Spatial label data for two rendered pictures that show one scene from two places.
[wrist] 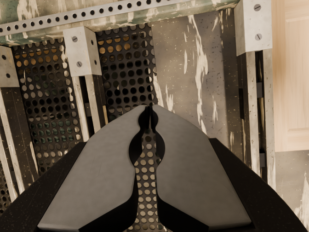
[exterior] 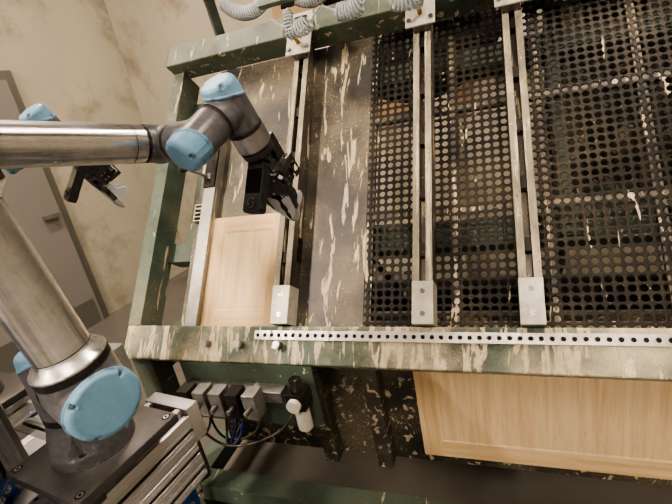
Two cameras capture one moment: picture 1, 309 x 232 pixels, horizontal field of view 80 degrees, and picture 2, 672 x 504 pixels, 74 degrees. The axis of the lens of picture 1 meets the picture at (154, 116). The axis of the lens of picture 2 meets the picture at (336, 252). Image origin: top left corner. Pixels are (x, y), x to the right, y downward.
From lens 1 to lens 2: 0.99 m
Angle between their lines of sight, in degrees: 30
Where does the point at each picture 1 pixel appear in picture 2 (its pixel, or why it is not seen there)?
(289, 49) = (263, 288)
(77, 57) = (423, 296)
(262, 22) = (277, 303)
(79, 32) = (416, 318)
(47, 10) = (451, 348)
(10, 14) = (495, 352)
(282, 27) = (266, 304)
